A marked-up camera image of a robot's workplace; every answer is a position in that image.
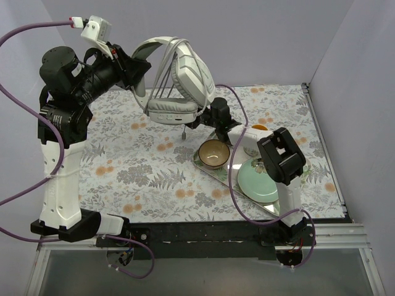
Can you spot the beige ceramic bowl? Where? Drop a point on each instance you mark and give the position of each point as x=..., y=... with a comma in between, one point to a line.
x=213, y=154

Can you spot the orange small cup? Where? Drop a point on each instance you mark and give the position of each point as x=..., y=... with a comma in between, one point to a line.
x=259, y=127

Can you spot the white over-ear headphones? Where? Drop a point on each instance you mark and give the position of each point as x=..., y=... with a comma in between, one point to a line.
x=183, y=86

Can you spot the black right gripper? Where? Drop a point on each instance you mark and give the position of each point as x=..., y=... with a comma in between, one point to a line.
x=212, y=114

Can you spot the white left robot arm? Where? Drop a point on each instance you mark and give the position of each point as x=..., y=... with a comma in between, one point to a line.
x=71, y=85

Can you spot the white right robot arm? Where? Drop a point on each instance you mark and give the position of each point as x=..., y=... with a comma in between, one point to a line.
x=281, y=156

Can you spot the floral table mat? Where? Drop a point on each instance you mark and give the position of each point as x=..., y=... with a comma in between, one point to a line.
x=150, y=172

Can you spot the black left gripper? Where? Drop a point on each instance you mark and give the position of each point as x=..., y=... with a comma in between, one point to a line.
x=124, y=66

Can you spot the green ceramic plate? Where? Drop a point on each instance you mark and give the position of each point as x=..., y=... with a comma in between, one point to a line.
x=255, y=183

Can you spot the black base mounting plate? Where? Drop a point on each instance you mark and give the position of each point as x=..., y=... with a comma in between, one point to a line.
x=210, y=249

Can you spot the aluminium frame rail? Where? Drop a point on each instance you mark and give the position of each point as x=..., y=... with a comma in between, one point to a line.
x=329, y=236

